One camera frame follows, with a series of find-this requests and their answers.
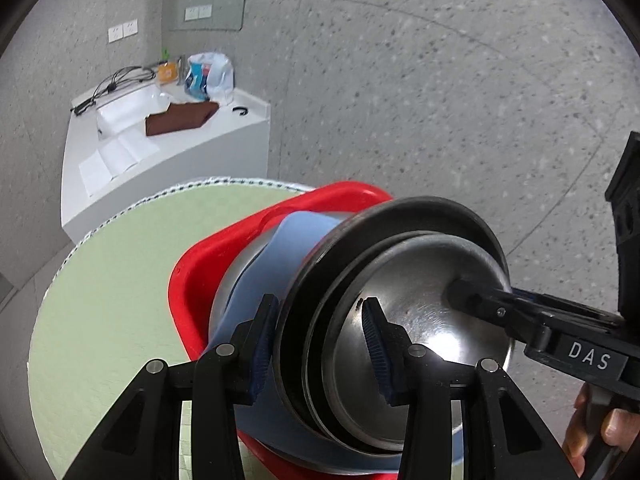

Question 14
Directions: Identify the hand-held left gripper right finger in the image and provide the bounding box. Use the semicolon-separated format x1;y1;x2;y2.
361;297;576;480

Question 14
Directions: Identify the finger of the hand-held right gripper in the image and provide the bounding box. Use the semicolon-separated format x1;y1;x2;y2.
446;277;556;356
510;287;621;325

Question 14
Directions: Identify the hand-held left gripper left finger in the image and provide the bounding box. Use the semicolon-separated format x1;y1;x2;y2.
62;294;281;480

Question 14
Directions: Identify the large steel bowl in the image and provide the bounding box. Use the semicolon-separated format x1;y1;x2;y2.
207;210;363;356

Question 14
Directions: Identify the red plastic basin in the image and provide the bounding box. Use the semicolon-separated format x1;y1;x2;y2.
169;182;468;480

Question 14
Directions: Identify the blue square plastic bowl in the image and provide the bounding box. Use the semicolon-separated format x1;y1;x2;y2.
220;210;463;477

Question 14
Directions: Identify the person's right hand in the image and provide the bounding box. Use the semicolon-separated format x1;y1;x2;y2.
561;386;640;478

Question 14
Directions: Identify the green round table mat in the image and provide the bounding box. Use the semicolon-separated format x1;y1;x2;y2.
27;176;311;480

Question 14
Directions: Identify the white counter cabinet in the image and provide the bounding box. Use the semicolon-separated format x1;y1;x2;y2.
61;57;271;246

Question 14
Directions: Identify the white paper sheet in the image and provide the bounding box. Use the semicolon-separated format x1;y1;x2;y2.
97;130;161;173
78;152;113;197

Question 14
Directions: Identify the brown cloth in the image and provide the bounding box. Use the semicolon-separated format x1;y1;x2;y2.
145;101;220;137

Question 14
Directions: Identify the clear plastic bag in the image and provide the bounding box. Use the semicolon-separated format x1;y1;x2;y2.
185;52;235;103

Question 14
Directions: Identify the black cable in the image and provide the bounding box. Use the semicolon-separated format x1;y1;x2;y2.
72;64;158;113

